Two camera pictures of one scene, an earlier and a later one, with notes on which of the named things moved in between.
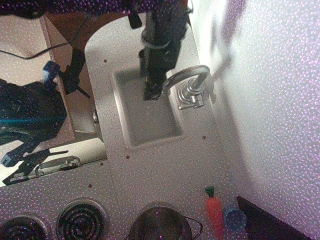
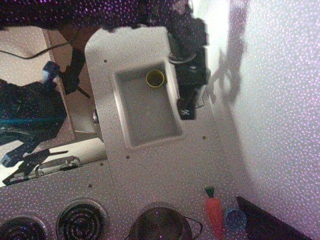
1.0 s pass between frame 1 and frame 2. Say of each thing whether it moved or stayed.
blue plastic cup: stayed
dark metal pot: stayed
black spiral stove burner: stayed
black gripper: moved
